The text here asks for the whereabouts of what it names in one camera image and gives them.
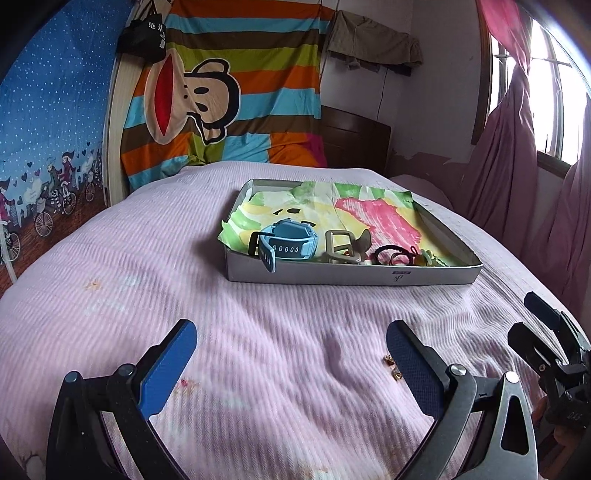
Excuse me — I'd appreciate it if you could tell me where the grey shallow cardboard box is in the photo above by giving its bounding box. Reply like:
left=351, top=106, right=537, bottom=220
left=217, top=179, right=484, bottom=287

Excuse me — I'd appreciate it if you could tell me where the blue smartwatch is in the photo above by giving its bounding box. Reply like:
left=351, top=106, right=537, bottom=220
left=249, top=219, right=320, bottom=272

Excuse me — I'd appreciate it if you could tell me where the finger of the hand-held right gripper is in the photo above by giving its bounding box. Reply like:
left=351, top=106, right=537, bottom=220
left=524, top=292, right=591, bottom=365
left=507, top=322, right=561, bottom=385

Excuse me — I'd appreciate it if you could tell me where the black hanging bag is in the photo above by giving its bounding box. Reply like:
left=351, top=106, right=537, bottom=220
left=116, top=13, right=168, bottom=64

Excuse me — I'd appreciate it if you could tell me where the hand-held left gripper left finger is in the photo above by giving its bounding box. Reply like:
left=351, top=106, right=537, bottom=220
left=46, top=318, right=199, bottom=480

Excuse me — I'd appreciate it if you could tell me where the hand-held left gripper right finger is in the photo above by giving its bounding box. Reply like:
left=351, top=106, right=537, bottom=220
left=385, top=319, right=539, bottom=480

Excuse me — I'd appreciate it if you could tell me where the dark wooden headboard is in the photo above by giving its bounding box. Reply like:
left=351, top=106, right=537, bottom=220
left=321, top=105, right=393, bottom=177

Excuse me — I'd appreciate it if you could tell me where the pink curtain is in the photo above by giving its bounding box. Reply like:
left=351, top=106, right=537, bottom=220
left=531, top=92, right=591, bottom=302
left=462, top=0, right=542, bottom=232

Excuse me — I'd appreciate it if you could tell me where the striped monkey print blanket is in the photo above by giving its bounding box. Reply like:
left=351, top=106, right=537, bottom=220
left=121, top=0, right=334, bottom=191

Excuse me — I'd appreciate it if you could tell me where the brown hair tie green bead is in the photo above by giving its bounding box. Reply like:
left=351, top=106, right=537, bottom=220
left=413, top=248, right=445, bottom=267

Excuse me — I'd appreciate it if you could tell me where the window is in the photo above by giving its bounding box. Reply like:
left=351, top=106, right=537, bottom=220
left=485, top=18, right=591, bottom=172

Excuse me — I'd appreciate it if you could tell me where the brown hanging cloth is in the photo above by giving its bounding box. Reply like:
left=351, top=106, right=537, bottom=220
left=325, top=10, right=424, bottom=75

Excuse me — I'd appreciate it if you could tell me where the beige hair claw clip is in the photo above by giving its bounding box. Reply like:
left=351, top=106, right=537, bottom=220
left=324, top=228, right=374, bottom=266

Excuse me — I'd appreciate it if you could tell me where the black hair tie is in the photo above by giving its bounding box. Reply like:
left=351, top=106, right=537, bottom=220
left=373, top=244, right=417, bottom=267

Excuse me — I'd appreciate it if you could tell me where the colourful crayon drawing paper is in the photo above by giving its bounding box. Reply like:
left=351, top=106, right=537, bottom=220
left=219, top=181, right=455, bottom=268

